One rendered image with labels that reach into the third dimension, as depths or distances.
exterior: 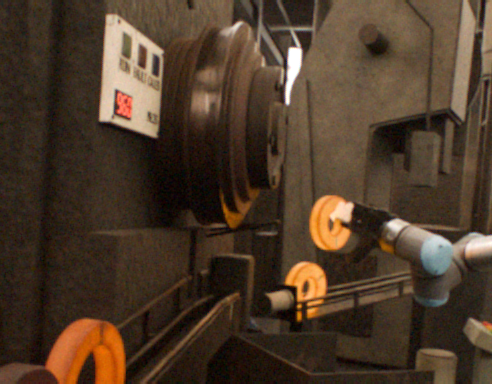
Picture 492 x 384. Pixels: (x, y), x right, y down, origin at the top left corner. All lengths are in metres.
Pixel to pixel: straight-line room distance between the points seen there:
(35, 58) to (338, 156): 3.23
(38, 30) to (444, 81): 3.24
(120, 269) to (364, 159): 3.18
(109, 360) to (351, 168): 3.40
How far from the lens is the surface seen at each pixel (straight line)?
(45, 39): 1.19
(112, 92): 1.17
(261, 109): 1.43
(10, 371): 0.73
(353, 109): 4.27
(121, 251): 1.15
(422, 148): 3.93
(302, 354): 1.19
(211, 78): 1.39
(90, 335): 0.87
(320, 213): 1.88
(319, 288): 2.02
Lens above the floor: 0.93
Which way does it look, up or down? 3 degrees down
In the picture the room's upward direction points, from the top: 4 degrees clockwise
